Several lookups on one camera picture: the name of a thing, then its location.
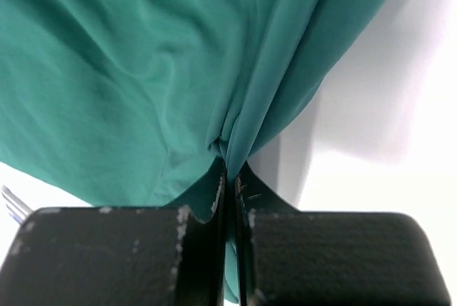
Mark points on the aluminium front rail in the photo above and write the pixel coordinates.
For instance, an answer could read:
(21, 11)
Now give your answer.
(17, 209)

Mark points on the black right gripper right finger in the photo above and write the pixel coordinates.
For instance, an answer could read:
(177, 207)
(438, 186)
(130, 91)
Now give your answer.
(292, 257)

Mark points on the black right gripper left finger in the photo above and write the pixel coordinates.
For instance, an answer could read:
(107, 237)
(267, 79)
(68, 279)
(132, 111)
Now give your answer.
(170, 255)

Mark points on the green shorts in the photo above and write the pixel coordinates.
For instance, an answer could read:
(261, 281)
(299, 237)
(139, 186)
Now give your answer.
(127, 103)

